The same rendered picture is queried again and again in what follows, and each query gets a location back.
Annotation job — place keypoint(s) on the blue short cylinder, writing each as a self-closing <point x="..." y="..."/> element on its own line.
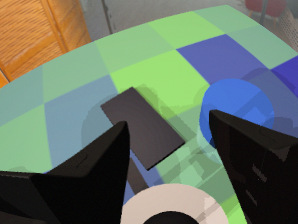
<point x="238" y="97"/>

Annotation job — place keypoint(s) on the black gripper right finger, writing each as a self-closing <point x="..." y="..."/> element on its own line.
<point x="262" y="165"/>

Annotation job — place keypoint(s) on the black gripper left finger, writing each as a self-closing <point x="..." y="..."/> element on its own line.
<point x="88" y="188"/>

